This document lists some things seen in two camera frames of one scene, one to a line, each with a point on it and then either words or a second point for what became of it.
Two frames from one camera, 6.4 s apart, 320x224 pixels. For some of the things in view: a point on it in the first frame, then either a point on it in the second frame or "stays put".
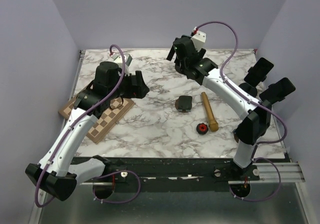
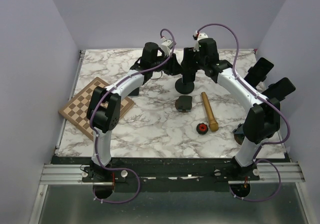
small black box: (184, 103) stays put
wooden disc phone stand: (235, 136) stays put
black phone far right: (276, 92) stays put
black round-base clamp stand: (182, 65) → (184, 88)
